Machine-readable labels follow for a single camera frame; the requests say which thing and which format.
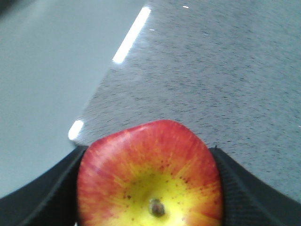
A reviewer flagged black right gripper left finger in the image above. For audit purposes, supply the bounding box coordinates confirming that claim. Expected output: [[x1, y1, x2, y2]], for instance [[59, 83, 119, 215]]
[[0, 146, 87, 226]]

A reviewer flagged grey stone kitchen island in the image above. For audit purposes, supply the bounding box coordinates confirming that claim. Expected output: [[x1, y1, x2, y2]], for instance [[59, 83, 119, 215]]
[[75, 0, 301, 201]]

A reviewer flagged red yellow apple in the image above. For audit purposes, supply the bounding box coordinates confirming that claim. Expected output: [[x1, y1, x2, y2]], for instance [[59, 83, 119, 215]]
[[77, 120, 223, 226]]

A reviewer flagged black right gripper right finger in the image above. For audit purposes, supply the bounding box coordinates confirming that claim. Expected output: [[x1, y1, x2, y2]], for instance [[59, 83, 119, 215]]
[[209, 147, 301, 226]]

